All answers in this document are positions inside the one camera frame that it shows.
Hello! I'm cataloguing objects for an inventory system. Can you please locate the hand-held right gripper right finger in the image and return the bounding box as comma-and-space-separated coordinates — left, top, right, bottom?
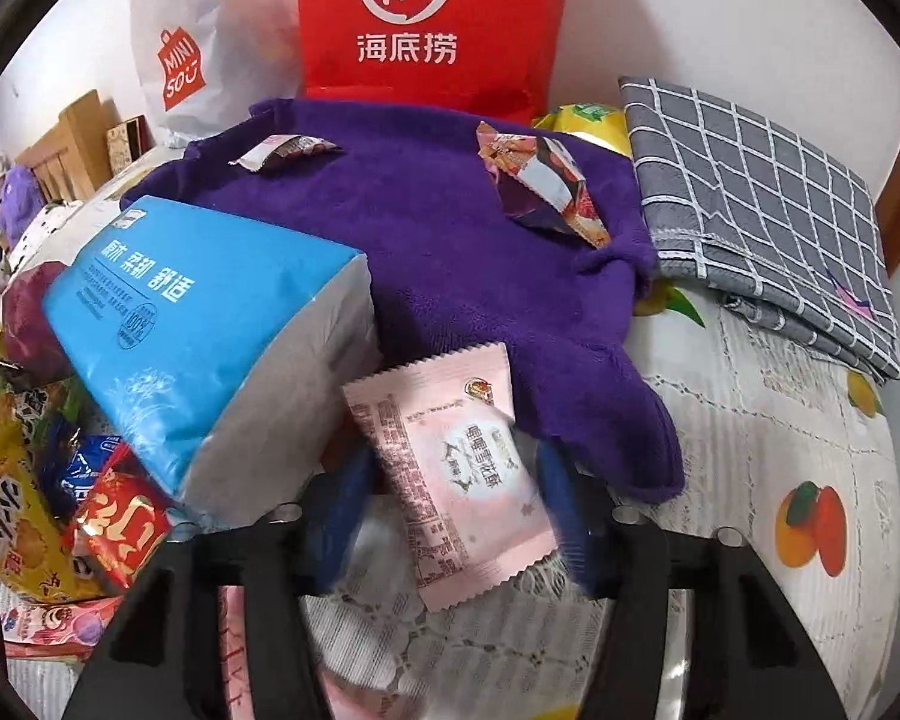
536, 439, 848, 720

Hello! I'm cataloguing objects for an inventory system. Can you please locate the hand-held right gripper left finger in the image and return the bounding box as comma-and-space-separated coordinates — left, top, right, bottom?
64, 450, 377, 720

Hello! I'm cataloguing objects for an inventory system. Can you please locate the blue snack packet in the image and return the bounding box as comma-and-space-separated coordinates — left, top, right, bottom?
56, 435, 125, 511

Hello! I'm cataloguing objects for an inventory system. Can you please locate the red pink snack packet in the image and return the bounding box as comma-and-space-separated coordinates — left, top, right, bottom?
0, 592, 125, 665

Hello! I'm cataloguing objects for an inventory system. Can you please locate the pink printed packet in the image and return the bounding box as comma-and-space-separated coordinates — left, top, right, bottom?
217, 586, 260, 720

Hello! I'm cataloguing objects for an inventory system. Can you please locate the fruit print quilted cover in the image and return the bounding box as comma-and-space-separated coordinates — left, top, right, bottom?
0, 142, 900, 720

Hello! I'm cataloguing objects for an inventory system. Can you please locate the red gold snack packet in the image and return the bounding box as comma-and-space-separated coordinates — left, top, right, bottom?
71, 442, 177, 593

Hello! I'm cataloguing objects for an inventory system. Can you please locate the blue tissue pack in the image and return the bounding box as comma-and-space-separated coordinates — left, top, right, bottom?
41, 193, 387, 526

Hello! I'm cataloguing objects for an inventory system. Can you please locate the purple towel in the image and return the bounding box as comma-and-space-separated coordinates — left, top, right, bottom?
120, 96, 687, 503

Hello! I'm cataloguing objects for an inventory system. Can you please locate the red patterned snack packet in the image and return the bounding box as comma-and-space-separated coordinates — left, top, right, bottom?
476, 120, 612, 250

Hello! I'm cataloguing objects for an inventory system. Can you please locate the yellow snack packet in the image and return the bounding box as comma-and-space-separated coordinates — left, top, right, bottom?
0, 427, 102, 605

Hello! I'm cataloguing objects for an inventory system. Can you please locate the brown white candy wrapper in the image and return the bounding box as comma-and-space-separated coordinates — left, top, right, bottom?
229, 133, 346, 175

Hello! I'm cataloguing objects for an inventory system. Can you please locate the purple pink snack packet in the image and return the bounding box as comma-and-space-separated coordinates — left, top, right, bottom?
4, 259, 80, 387

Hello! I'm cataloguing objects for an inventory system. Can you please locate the grey checked cloth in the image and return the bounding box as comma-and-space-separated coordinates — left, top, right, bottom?
619, 75, 900, 387

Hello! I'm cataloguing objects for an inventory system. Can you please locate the yellow green snack bag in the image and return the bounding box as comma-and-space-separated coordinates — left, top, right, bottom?
532, 103, 635, 158

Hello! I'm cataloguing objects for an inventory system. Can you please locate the purple plush toy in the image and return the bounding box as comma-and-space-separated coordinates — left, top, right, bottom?
0, 165, 46, 241

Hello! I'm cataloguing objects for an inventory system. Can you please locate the wooden furniture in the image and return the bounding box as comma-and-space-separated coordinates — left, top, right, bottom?
15, 88, 113, 203

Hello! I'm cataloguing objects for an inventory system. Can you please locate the white plastic bag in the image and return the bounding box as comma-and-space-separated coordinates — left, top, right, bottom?
124, 0, 305, 147

